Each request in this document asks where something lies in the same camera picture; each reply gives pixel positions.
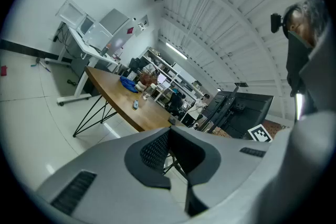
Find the printed glass jar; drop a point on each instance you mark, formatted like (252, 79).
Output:
(132, 75)

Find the person's left forearm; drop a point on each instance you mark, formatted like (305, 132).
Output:
(302, 170)

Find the wooden table with black legs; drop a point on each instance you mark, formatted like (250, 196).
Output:
(118, 97)

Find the small dark object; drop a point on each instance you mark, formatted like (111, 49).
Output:
(172, 120)

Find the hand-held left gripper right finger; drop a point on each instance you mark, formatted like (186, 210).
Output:
(202, 162)

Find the red object on floor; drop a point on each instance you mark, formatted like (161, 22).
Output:
(3, 70)

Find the white wall panel box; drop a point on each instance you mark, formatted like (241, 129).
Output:
(144, 21)

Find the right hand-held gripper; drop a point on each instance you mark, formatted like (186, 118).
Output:
(261, 134)

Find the light blue plastic device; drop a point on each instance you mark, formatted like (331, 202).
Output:
(135, 104)

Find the white framed panel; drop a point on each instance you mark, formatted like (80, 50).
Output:
(70, 13)

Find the person's face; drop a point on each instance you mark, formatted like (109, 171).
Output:
(302, 29)

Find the white shelving unit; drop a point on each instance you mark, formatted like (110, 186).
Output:
(168, 72)

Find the black office chair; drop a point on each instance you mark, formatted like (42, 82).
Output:
(135, 63)

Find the grey metal cabinet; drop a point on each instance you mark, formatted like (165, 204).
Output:
(115, 25)

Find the tools on floor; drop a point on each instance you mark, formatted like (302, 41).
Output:
(39, 62)

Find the blue folded cloth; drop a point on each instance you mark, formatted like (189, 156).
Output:
(128, 84)

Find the red paper on wall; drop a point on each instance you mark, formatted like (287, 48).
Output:
(130, 31)

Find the clear acrylic box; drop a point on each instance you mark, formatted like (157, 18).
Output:
(94, 31)

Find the small ceiling light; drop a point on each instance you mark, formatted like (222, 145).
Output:
(299, 106)

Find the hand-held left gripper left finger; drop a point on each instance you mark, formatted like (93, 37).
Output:
(134, 162)

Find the black head-mounted camera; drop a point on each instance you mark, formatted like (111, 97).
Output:
(275, 22)

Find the white vase with dried plant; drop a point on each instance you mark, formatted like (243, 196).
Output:
(145, 80)

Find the clear jar with white lid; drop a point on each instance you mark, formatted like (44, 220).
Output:
(146, 96)

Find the long ceiling tube light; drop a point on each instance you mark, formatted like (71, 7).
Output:
(176, 50)

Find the black screen on stand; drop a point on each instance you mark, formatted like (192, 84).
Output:
(249, 112)

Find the white standing desk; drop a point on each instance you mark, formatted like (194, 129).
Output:
(78, 40)

